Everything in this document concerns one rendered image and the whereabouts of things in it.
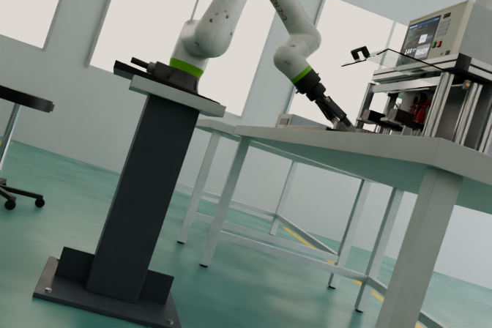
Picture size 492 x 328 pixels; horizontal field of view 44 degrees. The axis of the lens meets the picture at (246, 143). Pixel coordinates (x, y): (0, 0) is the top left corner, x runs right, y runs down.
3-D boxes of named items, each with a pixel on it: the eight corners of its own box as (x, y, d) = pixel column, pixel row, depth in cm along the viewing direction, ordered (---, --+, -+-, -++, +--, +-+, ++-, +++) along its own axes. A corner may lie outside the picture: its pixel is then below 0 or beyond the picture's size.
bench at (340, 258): (171, 241, 353) (211, 118, 354) (159, 200, 535) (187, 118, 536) (343, 293, 373) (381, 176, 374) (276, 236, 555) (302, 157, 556)
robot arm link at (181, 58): (173, 65, 205) (195, 12, 206) (162, 65, 220) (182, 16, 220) (208, 80, 210) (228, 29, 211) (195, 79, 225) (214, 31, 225)
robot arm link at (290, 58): (261, 60, 226) (277, 47, 217) (281, 42, 233) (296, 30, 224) (285, 88, 228) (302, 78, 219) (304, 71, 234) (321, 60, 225)
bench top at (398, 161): (431, 165, 105) (440, 137, 105) (233, 133, 321) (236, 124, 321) (873, 318, 123) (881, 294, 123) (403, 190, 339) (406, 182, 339)
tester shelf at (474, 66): (455, 66, 187) (459, 52, 187) (370, 80, 254) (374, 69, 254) (575, 113, 195) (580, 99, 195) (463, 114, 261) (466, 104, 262)
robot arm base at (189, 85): (129, 66, 204) (135, 50, 204) (127, 69, 219) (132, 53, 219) (200, 96, 211) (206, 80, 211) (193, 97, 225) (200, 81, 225)
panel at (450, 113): (465, 174, 190) (495, 83, 190) (381, 159, 255) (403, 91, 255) (468, 175, 190) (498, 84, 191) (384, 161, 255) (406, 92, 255)
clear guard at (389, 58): (366, 60, 188) (372, 42, 188) (340, 66, 211) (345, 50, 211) (458, 94, 193) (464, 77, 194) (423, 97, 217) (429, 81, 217)
